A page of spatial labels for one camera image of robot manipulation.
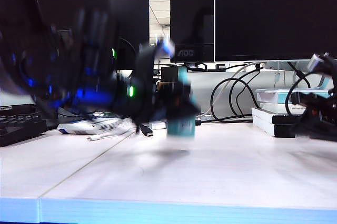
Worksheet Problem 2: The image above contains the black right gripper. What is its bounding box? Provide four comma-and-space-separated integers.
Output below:
290, 91, 337, 141

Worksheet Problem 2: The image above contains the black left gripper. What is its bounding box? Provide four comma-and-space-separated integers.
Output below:
113, 38, 202, 131

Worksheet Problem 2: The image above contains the teal spray bottle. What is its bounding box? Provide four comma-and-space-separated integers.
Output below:
166, 66, 196, 140

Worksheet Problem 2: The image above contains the translucent blue sprayer lid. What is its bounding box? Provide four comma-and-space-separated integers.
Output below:
177, 66, 189, 82

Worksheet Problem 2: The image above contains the white blue VGA adapter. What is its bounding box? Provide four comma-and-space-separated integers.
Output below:
148, 120, 168, 130

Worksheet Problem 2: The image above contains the plain silver partition panel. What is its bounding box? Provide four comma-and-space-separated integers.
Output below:
187, 72, 264, 119

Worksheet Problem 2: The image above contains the white teal monitor stand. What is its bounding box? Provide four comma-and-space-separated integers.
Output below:
262, 59, 333, 90

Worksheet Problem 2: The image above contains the small black AOC monitor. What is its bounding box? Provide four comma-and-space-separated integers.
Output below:
170, 0, 215, 64

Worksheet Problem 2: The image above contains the black monitor rear side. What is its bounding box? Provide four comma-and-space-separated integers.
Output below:
107, 0, 150, 72

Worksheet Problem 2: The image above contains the white blue flat box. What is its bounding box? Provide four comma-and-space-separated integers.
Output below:
56, 117, 132, 136

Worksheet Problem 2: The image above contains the wide black AOC monitor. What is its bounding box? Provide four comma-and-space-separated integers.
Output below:
214, 0, 337, 63

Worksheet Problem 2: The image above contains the black keyboard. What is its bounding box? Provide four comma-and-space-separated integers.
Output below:
0, 113, 48, 148

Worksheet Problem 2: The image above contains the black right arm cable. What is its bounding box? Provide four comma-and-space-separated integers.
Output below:
285, 73, 329, 118

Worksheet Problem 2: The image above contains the black cable with ferrite core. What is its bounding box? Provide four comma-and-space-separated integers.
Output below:
194, 118, 219, 127

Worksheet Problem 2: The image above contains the black looped cable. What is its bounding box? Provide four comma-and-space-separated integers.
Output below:
210, 78, 254, 124
227, 66, 264, 118

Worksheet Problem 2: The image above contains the black monitor power cable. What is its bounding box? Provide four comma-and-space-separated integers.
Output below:
286, 62, 311, 89

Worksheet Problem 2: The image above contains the grey white long cable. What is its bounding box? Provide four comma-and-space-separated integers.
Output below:
195, 62, 262, 121

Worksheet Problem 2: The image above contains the thin white USB cable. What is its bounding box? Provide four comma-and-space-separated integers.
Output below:
85, 129, 139, 143

